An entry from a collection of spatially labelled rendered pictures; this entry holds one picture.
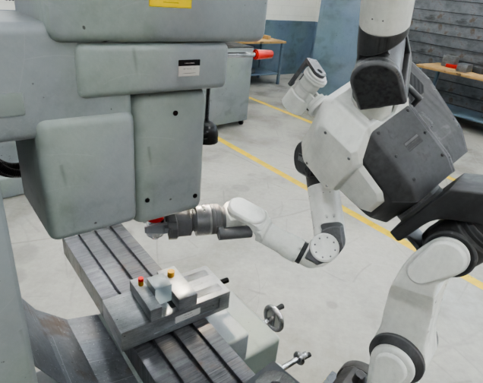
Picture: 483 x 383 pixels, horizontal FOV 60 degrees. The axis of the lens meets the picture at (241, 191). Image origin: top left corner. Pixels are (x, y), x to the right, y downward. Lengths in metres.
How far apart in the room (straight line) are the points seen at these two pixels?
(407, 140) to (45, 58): 0.73
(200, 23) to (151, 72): 0.14
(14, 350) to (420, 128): 0.93
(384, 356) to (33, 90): 0.99
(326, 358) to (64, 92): 2.11
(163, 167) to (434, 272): 0.65
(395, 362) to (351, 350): 1.49
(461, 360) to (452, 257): 1.95
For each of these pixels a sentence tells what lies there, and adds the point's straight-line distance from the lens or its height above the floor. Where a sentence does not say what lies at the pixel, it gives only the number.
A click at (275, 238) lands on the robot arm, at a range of 1.15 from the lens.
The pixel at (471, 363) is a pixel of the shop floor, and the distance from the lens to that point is 2.93.
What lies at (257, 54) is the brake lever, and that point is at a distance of 1.03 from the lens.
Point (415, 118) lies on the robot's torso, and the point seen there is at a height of 1.62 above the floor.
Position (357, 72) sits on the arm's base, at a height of 1.72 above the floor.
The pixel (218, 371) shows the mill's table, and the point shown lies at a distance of 1.20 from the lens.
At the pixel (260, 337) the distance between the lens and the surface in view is 1.57.
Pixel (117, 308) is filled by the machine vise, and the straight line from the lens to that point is 1.27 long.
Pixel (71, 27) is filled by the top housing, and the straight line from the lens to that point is 0.80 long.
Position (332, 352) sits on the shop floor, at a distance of 2.62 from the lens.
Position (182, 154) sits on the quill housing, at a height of 1.48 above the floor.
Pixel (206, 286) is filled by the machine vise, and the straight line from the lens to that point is 1.33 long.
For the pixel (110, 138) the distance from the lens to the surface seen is 0.87.
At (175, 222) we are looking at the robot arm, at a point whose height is 1.27.
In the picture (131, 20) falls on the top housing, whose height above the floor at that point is 1.77.
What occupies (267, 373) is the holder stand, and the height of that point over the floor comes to 1.13.
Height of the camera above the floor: 1.85
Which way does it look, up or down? 26 degrees down
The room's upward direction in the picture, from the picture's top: 6 degrees clockwise
